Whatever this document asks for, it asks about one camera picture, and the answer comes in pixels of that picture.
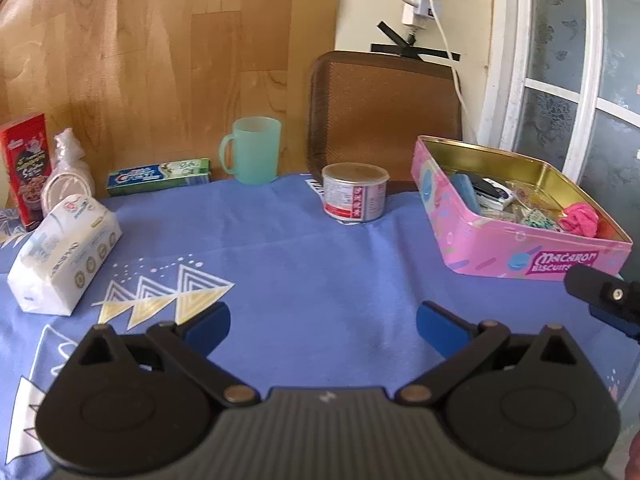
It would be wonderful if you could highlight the red snack box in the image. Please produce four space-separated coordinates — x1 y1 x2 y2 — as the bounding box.
0 112 53 233

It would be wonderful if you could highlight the light blue case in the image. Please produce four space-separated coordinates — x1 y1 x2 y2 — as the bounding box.
450 172 483 216

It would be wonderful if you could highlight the maroon knit clothing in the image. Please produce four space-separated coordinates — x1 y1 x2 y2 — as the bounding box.
626 430 640 480

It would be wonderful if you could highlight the white round can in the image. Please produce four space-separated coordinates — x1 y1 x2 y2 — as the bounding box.
321 162 390 223

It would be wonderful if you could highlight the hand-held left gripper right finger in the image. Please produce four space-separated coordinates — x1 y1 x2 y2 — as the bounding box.
395 301 591 406

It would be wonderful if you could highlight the pile of paper clips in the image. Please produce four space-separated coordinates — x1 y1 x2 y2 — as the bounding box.
487 182 566 233

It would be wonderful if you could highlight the toothpaste box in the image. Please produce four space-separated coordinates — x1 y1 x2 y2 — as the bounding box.
106 158 212 197

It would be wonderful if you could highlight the small white box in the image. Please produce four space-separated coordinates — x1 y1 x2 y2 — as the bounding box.
477 180 516 211

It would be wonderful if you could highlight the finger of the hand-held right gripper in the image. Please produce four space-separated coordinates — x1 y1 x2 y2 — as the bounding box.
564 264 640 343

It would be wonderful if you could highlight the white power cable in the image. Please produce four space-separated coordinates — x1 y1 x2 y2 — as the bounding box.
425 0 473 143

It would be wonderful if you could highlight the white tissue pack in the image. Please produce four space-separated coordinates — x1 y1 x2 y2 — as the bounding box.
7 194 123 317

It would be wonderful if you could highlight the small black device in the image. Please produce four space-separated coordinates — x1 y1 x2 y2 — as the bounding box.
467 172 506 200

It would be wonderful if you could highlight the pink knit cloth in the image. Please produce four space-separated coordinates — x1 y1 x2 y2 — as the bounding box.
557 202 601 238

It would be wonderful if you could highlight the black tape cross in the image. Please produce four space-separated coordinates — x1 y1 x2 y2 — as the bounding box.
371 20 461 62

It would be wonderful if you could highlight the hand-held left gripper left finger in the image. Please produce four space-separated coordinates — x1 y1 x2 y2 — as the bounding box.
62 301 261 407

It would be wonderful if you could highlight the wood grain board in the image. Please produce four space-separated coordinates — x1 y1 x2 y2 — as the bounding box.
0 0 341 211

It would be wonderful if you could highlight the white framed glass door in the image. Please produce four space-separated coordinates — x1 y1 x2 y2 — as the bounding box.
477 0 640 221

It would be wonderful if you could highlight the green plastic cup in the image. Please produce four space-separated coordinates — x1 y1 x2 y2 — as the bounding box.
218 116 282 186

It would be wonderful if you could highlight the blue printed tablecloth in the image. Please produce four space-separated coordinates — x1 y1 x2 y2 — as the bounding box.
0 172 640 480

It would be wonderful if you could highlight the pink biscuit tin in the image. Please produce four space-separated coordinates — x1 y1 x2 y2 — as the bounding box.
411 135 634 282

